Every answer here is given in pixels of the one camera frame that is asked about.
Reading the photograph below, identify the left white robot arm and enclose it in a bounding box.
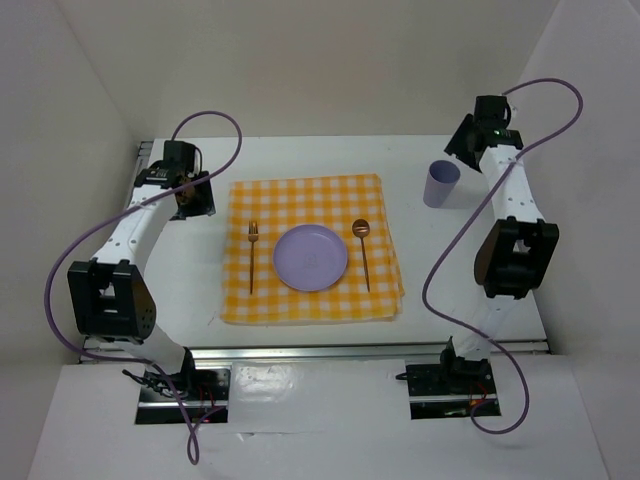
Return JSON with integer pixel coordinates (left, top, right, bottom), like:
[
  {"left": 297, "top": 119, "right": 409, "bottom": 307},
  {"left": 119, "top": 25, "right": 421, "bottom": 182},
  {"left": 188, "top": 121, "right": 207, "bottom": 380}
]
[{"left": 67, "top": 140, "right": 215, "bottom": 399}]

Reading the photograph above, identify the lavender cup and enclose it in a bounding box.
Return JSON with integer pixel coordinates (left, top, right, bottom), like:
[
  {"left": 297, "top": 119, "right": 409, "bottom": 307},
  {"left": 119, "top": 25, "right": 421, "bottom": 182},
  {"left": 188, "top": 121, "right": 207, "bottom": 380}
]
[{"left": 423, "top": 160, "right": 461, "bottom": 208}]

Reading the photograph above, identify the yellow checkered cloth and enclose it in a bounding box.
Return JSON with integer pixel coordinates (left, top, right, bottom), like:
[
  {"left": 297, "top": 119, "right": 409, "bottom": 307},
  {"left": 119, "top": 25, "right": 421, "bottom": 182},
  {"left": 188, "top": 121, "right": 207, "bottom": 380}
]
[{"left": 221, "top": 174, "right": 404, "bottom": 325}]

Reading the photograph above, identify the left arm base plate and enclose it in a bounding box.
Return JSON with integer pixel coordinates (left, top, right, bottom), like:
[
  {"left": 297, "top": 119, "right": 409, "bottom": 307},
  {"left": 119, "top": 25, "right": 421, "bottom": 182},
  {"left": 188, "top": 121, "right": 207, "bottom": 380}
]
[{"left": 133, "top": 368, "right": 231, "bottom": 425}]

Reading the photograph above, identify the aluminium front rail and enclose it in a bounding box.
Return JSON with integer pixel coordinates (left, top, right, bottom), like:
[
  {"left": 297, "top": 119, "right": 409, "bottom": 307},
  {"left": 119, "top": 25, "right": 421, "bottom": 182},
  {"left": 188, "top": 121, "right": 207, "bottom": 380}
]
[{"left": 85, "top": 339, "right": 550, "bottom": 365}]

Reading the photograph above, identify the copper fork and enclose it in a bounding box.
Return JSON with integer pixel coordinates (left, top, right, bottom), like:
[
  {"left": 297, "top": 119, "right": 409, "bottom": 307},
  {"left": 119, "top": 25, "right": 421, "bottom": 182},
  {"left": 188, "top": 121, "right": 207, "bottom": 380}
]
[{"left": 248, "top": 220, "right": 259, "bottom": 294}]

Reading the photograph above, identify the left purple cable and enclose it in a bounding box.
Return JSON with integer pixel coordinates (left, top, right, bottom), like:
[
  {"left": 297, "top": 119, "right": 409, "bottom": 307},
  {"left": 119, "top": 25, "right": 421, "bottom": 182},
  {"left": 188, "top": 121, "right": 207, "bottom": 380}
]
[{"left": 43, "top": 110, "right": 244, "bottom": 466}]

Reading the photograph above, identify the copper spoon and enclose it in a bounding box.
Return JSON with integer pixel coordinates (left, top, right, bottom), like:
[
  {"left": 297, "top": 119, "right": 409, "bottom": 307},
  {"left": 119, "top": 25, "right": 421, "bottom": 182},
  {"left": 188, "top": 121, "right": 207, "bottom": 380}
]
[{"left": 352, "top": 218, "right": 370, "bottom": 292}]

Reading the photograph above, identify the aluminium left rail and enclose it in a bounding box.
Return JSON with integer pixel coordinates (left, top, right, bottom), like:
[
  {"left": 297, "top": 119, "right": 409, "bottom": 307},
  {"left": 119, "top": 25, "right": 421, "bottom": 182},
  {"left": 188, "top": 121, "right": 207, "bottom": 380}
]
[{"left": 134, "top": 141, "right": 153, "bottom": 176}]

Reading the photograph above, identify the aluminium rail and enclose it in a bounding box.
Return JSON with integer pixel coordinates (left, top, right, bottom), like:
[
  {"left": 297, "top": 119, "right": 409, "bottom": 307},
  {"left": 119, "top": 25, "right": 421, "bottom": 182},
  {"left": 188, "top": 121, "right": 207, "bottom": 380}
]
[
  {"left": 134, "top": 141, "right": 153, "bottom": 176},
  {"left": 85, "top": 339, "right": 550, "bottom": 365}
]

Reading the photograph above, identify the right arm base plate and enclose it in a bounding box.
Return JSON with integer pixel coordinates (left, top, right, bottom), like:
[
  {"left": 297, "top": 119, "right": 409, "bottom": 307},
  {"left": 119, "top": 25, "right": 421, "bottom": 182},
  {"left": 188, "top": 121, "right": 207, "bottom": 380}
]
[{"left": 395, "top": 364, "right": 501, "bottom": 420}]

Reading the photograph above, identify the lavender plate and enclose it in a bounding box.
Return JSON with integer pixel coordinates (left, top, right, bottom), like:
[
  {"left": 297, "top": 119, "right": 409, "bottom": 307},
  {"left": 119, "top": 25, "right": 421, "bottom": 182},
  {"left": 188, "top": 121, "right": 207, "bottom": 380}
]
[{"left": 272, "top": 224, "right": 348, "bottom": 292}]

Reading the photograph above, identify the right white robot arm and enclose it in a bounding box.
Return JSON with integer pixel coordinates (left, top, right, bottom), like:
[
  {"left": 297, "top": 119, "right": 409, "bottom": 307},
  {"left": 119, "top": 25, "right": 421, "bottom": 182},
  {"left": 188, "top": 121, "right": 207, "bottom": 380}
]
[{"left": 436, "top": 95, "right": 559, "bottom": 393}]

